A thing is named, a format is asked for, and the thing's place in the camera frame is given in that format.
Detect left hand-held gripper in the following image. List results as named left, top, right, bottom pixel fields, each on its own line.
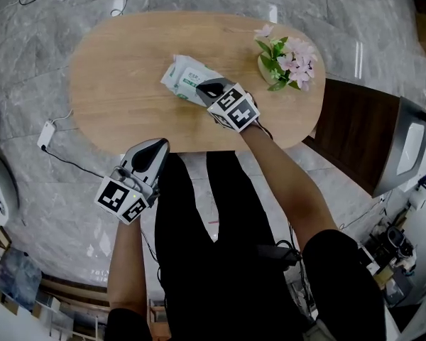
left=94, top=138, right=170, bottom=225

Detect dark wooden vanity cabinet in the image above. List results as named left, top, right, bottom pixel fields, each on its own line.
left=301, top=78, right=426, bottom=198

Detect blue plastic bag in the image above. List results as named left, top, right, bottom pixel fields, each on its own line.
left=0, top=247, right=43, bottom=313

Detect black waist battery pack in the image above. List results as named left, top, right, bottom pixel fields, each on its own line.
left=257, top=244, right=302, bottom=271

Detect person's left forearm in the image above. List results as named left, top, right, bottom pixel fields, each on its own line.
left=107, top=218, right=148, bottom=319

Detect white rectangular basin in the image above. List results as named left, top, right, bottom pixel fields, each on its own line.
left=395, top=121, right=426, bottom=176

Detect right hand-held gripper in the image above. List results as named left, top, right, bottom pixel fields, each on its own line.
left=196, top=78, right=262, bottom=134

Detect wooden bench frame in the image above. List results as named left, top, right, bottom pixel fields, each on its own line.
left=35, top=277, right=111, bottom=341

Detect person's right forearm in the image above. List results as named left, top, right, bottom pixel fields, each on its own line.
left=238, top=124, right=340, bottom=254

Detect oval wooden coffee table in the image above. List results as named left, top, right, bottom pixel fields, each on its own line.
left=69, top=11, right=327, bottom=154

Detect person's black trousers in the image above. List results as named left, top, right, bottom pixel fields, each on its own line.
left=154, top=151, right=313, bottom=341

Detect black floor device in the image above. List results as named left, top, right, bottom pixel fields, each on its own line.
left=385, top=225, right=418, bottom=275

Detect person's black shirt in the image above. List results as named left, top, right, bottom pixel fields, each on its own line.
left=104, top=228, right=388, bottom=341

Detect white lidded wet wipe pack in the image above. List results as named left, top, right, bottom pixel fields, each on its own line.
left=160, top=54, right=235, bottom=108

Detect pink flowers in pot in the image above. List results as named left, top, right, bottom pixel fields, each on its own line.
left=253, top=23, right=319, bottom=92

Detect round white pouffe chair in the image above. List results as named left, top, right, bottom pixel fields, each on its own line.
left=0, top=152, right=21, bottom=227

